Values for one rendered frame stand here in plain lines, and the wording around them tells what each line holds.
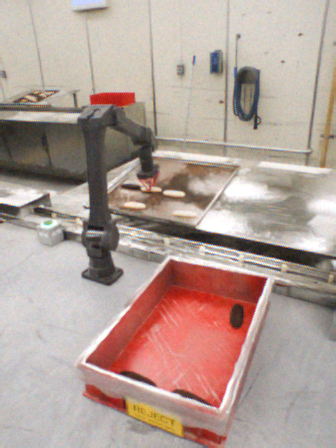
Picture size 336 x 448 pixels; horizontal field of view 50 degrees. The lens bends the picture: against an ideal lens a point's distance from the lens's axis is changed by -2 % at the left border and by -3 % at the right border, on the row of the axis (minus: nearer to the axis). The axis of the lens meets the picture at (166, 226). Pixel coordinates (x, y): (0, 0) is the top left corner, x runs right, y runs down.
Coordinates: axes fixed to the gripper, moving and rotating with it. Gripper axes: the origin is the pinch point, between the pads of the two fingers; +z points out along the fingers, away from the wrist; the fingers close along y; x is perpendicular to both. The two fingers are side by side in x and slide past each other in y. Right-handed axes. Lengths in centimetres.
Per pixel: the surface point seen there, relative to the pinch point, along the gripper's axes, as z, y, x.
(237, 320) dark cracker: 0, 59, 57
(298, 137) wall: 106, -327, 19
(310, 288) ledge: 1, 41, 73
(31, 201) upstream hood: -4, 29, -44
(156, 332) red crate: -1, 71, 39
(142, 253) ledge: 2.0, 39.5, 17.1
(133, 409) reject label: -8, 94, 47
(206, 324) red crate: 0, 63, 50
